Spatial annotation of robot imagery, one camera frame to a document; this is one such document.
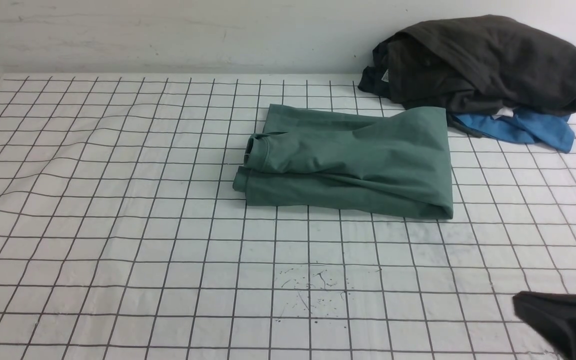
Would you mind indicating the dark brown garment pile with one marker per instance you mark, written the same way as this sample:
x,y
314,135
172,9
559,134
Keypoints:
x,y
474,65

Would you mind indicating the blue garment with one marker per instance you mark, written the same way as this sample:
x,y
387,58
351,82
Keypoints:
x,y
519,126

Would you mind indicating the green long-sleeved shirt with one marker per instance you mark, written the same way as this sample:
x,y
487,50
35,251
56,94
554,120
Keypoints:
x,y
398,166

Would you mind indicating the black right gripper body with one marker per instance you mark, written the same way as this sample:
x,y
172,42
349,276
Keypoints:
x,y
552,316

